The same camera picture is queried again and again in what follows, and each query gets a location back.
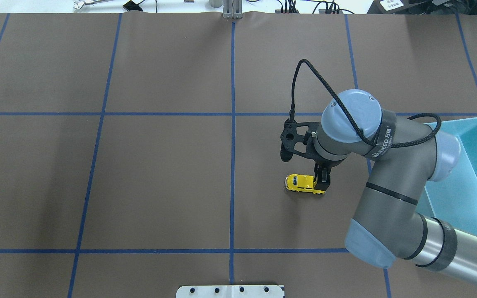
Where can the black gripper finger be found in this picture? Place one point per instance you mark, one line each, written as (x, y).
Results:
(322, 179)

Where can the yellow beetle toy car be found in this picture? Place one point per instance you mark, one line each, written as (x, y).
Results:
(301, 183)

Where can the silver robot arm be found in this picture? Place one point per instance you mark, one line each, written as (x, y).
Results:
(406, 155)

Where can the light blue plastic bin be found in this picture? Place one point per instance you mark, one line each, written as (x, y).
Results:
(454, 199)

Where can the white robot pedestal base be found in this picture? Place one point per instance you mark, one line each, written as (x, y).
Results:
(231, 291)

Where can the aluminium frame post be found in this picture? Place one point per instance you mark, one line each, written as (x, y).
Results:
(232, 9)

